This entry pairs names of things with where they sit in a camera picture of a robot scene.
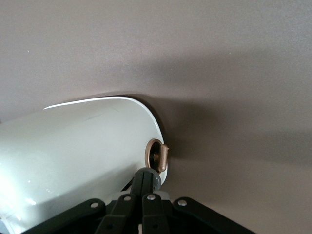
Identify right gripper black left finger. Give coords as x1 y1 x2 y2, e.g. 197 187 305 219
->
28 170 145 234

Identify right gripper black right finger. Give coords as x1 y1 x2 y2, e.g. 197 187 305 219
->
141 170 257 234

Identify white two-slot toaster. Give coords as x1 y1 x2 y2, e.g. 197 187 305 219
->
0 96 171 234

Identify copper toaster dial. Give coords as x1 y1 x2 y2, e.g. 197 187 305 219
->
145 138 169 173

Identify brown table mat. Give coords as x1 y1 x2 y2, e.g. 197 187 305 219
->
0 0 312 234

